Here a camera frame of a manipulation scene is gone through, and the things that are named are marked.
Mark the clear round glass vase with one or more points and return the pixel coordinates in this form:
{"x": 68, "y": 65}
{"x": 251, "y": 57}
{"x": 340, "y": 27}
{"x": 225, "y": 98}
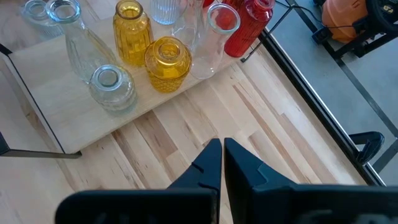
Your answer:
{"x": 46, "y": 29}

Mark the wooden shelf black frame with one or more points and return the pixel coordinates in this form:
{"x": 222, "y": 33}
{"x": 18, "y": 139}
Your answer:
{"x": 62, "y": 118}

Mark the orange shop vacuum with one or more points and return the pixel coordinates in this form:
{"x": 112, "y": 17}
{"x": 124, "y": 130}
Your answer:
{"x": 342, "y": 15}

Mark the clear ribbed glass jar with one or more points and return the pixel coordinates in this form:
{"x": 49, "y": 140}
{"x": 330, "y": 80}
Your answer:
{"x": 112, "y": 93}

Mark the clear ribbed glass bottle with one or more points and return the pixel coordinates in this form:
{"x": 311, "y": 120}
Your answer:
{"x": 166, "y": 12}

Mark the amber hobnail glass vase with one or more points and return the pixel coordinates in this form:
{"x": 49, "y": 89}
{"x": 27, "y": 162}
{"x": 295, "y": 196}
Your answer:
{"x": 132, "y": 40}
{"x": 168, "y": 71}

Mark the red ribbed glass vase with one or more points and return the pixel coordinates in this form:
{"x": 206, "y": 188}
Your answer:
{"x": 245, "y": 34}

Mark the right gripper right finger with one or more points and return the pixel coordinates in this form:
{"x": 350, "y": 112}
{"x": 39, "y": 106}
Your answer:
{"x": 280, "y": 205}

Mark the black frame clamp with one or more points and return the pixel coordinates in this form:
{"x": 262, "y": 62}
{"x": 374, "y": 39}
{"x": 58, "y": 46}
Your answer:
{"x": 370, "y": 146}

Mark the clear narrow-necked glass vase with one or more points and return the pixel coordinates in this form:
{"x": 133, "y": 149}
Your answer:
{"x": 84, "y": 53}

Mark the clear smooth glass carafe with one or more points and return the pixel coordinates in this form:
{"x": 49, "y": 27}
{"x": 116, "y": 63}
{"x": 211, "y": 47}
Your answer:
{"x": 208, "y": 59}

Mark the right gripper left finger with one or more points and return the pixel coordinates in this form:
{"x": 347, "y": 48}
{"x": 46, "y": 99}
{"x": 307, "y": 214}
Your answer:
{"x": 186, "y": 205}

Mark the clear fluted glass carafe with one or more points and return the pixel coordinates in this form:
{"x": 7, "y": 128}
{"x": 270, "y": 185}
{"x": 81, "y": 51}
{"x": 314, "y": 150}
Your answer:
{"x": 186, "y": 31}

